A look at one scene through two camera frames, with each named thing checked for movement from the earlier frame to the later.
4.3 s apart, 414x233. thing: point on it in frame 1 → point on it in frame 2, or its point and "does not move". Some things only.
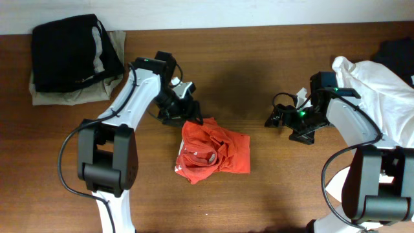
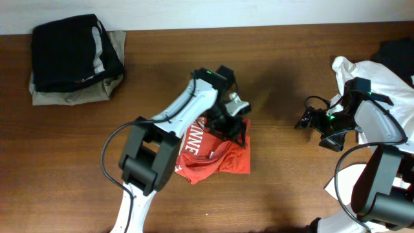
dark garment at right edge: [398, 54] does not move
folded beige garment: [101, 89] does not move
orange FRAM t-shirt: [207, 149] does not move
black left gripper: [182, 112] → [233, 130]
